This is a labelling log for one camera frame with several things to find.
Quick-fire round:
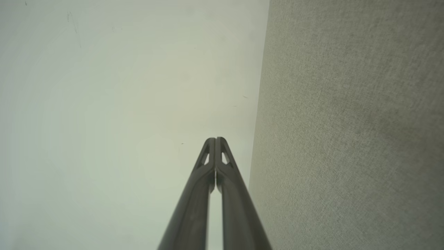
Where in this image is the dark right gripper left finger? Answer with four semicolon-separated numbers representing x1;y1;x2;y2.
158;137;216;250

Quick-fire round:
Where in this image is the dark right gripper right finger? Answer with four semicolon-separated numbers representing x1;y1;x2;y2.
215;136;273;250

